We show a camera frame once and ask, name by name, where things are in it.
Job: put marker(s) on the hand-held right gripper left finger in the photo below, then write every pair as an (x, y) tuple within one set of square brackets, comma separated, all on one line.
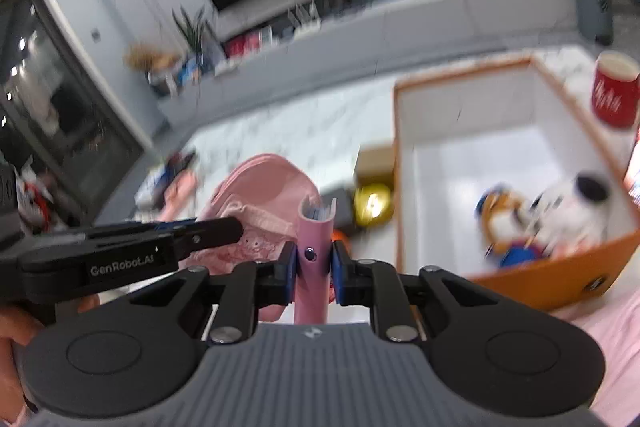
[(289, 268)]

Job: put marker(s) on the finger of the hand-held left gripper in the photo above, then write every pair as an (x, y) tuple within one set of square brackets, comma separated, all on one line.
[(215, 237), (130, 229)]

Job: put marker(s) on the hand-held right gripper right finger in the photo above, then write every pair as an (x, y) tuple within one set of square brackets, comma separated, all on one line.
[(340, 272)]

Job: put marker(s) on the pink tube case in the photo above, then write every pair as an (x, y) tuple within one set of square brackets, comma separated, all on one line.
[(315, 287)]

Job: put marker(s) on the pink cap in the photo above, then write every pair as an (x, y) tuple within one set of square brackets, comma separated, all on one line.
[(260, 192)]

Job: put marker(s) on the brown cardboard box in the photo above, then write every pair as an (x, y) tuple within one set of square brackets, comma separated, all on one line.
[(375, 162)]

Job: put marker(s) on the orange storage box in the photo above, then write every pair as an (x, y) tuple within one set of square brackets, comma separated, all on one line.
[(500, 147)]

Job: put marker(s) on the person's left hand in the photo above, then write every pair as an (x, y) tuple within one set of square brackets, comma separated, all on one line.
[(15, 329)]

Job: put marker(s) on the blue white packet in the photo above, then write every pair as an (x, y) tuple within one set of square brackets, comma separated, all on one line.
[(155, 179)]

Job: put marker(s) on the small pink cloth item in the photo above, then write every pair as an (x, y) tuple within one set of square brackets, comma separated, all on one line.
[(181, 187)]

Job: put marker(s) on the gold round object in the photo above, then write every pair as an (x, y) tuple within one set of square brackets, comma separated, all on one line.
[(372, 204)]

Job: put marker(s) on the red white bag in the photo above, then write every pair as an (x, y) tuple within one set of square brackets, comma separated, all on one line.
[(35, 197)]

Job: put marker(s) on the glass sliding door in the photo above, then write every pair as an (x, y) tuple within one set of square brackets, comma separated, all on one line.
[(55, 97)]

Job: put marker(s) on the duck plush toy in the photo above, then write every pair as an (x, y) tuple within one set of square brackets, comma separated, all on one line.
[(505, 227)]

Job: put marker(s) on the brown fluffy object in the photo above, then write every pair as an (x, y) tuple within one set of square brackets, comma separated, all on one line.
[(150, 57)]

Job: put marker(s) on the row of red books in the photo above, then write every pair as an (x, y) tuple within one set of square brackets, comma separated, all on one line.
[(250, 43)]

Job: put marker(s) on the small green potted plant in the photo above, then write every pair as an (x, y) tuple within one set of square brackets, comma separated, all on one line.
[(192, 32)]

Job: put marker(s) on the white black plush toy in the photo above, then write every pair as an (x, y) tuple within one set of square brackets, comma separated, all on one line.
[(570, 212)]

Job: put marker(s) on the long grey television cabinet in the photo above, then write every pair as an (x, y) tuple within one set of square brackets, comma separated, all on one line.
[(400, 22)]

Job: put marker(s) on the pink ruffled cloth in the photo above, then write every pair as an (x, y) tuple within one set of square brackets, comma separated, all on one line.
[(617, 357)]

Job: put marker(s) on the red paper cup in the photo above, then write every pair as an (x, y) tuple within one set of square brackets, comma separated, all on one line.
[(612, 97)]

